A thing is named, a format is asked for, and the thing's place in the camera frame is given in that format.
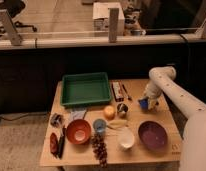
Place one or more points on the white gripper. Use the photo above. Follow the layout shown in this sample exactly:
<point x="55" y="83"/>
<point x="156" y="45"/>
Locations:
<point x="153" y="92"/>

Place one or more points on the blue sponge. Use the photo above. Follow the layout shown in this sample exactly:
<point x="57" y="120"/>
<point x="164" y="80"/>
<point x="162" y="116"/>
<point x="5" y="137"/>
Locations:
<point x="143" y="103"/>

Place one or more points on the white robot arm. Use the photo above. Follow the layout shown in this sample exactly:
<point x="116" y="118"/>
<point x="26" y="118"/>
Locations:
<point x="193" y="153"/>

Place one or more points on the green plastic tray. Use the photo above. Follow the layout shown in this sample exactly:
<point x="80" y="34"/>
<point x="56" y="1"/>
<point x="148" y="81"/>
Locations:
<point x="85" y="89"/>

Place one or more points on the black marker pen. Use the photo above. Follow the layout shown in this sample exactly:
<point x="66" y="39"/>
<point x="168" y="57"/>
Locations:
<point x="128" y="96"/>

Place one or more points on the small dark tin can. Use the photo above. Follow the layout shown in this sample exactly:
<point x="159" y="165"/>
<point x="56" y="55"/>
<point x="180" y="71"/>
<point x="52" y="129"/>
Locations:
<point x="122" y="110"/>

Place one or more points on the purple bowl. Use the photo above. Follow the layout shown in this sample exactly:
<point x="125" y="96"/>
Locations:
<point x="152" y="135"/>

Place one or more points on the dark red box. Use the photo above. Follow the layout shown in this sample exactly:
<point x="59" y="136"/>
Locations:
<point x="117" y="92"/>

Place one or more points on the banana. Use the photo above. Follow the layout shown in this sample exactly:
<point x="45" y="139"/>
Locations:
<point x="116" y="124"/>

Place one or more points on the white cup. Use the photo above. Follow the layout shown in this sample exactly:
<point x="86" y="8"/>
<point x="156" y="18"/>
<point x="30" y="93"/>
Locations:
<point x="125" y="138"/>

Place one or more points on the orange fruit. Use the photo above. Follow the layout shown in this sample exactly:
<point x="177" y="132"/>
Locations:
<point x="109" y="112"/>

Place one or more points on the wooden table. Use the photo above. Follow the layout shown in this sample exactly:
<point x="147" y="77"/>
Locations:
<point x="75" y="155"/>

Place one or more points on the blue cup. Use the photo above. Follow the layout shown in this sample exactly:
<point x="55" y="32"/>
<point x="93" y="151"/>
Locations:
<point x="99" y="126"/>

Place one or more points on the dark grape bunch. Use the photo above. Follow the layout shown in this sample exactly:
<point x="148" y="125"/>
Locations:
<point x="99" y="149"/>

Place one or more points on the grey cloth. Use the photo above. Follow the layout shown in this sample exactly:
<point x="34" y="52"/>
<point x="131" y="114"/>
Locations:
<point x="77" y="113"/>

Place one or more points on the red bowl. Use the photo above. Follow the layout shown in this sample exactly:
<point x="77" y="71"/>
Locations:
<point x="78" y="132"/>

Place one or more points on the red spoon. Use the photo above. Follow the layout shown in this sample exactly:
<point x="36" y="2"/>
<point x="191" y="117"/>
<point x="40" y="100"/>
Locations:
<point x="53" y="144"/>

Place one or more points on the office chair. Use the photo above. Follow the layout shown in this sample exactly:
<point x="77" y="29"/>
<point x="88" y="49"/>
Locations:
<point x="14" y="7"/>

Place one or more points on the middle metal post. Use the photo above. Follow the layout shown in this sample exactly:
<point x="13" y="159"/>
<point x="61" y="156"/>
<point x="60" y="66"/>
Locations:
<point x="113" y="24"/>

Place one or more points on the metal post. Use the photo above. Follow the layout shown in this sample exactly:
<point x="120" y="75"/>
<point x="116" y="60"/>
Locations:
<point x="113" y="24"/>
<point x="10" y="28"/>

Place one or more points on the black handled utensil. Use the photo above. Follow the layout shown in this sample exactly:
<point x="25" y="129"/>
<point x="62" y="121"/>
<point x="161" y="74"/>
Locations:
<point x="61" y="143"/>

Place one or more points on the left metal post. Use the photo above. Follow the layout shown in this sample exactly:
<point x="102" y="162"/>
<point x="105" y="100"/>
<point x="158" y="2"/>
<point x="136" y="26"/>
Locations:
<point x="10" y="28"/>

